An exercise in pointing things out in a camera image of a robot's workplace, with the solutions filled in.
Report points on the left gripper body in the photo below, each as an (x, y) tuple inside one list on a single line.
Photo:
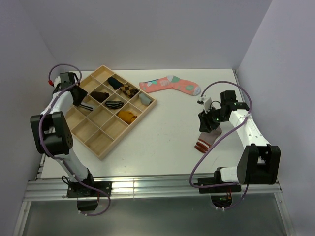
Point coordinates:
[(81, 95)]

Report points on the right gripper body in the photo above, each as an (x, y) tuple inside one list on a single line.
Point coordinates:
[(213, 117)]

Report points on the white sock with black stripes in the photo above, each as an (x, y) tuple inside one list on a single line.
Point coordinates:
[(87, 106)]

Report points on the taupe sock with red stripes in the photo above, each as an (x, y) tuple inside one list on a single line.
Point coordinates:
[(206, 140)]

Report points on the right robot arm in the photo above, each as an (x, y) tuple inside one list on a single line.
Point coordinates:
[(260, 160)]

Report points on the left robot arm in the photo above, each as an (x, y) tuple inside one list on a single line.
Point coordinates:
[(52, 135)]

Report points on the dark brown rolled sock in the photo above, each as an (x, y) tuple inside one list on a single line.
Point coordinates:
[(99, 96)]

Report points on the wooden divided tray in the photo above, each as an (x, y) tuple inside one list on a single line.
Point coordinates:
[(101, 130)]

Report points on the black white striped rolled sock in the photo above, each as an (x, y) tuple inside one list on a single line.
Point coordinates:
[(114, 104)]

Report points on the dark teal rolled sock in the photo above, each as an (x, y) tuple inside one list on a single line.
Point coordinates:
[(116, 84)]

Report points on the pink patterned sock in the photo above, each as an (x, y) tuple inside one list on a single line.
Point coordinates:
[(171, 82)]

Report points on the brown argyle rolled sock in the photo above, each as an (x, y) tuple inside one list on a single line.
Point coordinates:
[(129, 91)]

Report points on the mustard yellow rolled sock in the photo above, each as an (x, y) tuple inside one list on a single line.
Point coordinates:
[(127, 116)]

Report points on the grey rolled sock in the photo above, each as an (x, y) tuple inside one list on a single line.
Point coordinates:
[(146, 101)]

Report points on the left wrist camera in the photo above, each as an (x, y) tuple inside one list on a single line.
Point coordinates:
[(56, 83)]

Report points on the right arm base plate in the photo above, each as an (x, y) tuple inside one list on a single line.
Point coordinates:
[(218, 189)]

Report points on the aluminium frame rail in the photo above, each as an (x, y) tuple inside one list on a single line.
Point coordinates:
[(122, 188)]

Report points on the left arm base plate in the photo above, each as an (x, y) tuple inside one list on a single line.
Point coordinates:
[(103, 189)]

